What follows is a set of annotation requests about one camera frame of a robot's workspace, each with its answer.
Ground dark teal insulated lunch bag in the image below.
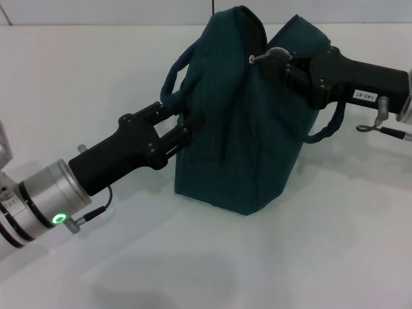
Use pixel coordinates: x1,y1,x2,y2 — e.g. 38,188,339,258
160,5,347,216

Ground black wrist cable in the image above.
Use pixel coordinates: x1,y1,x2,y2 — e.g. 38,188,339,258
63,184,113,235
355,95,412,142

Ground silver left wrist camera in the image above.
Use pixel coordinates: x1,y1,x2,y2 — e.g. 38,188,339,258
0,121,14,169

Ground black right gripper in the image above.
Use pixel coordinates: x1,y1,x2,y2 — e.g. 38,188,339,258
283,46,410,114

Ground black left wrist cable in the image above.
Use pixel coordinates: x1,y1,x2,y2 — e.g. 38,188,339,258
63,184,113,235

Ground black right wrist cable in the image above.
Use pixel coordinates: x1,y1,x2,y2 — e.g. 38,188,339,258
355,95,412,142

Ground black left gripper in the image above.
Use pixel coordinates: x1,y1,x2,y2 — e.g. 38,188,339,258
68,100,207,198

